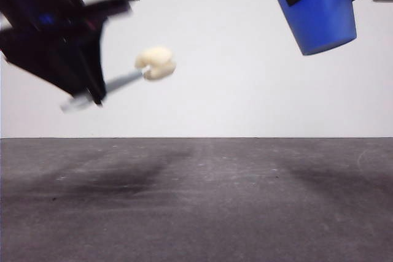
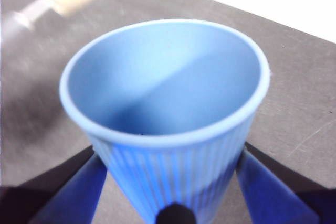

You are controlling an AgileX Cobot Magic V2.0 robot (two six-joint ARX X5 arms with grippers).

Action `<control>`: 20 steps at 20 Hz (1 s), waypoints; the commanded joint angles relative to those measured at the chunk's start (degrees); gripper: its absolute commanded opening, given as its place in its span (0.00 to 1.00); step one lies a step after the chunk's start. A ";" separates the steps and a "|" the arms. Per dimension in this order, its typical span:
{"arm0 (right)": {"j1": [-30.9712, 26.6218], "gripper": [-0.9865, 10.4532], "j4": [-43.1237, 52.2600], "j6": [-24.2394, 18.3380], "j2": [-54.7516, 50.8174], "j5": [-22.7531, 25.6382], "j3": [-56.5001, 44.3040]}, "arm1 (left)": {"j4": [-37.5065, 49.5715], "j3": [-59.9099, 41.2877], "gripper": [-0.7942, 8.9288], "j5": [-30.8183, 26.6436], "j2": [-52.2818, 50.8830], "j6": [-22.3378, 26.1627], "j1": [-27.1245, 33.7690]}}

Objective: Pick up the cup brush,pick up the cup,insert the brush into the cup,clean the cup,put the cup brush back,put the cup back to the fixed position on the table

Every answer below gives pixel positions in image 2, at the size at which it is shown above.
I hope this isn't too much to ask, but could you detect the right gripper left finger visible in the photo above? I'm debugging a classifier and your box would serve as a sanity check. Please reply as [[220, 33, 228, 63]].
[[0, 146, 108, 224]]

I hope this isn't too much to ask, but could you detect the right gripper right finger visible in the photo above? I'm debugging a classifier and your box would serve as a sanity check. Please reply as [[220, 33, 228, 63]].
[[235, 142, 336, 224]]

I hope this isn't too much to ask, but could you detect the blue ribbed plastic cup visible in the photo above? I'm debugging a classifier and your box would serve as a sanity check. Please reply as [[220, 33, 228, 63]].
[[59, 18, 270, 224]]

